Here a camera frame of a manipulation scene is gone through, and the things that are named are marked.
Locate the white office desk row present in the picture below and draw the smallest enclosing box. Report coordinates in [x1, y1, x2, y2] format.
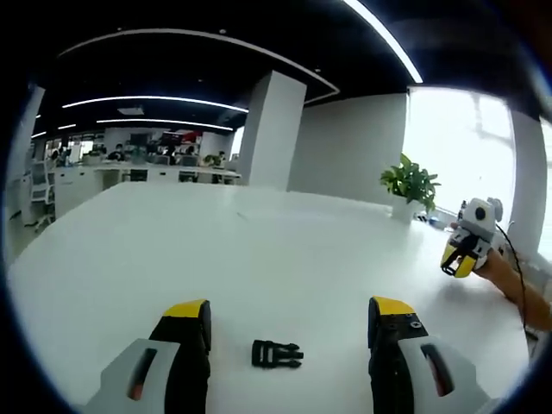
[55, 161, 242, 187]

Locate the white office chair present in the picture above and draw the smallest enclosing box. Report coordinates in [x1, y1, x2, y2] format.
[25, 159, 57, 229]

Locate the ceiling light strip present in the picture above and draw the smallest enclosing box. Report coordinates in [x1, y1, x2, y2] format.
[342, 0, 424, 84]

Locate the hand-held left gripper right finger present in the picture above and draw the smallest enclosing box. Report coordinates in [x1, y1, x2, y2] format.
[367, 295, 491, 414]

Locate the black socket plastic buckle part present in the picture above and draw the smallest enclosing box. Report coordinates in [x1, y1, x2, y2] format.
[442, 248, 469, 277]

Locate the black pronged plastic buckle part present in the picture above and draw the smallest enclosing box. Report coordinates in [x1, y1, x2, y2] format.
[251, 339, 304, 371]

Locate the person's right hand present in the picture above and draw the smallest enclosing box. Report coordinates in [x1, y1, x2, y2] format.
[476, 249, 512, 285]

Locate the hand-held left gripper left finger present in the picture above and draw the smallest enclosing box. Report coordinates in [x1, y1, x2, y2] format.
[84, 298, 213, 414]

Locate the green potted plant white pot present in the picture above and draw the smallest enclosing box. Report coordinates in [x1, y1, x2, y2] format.
[379, 153, 442, 223]

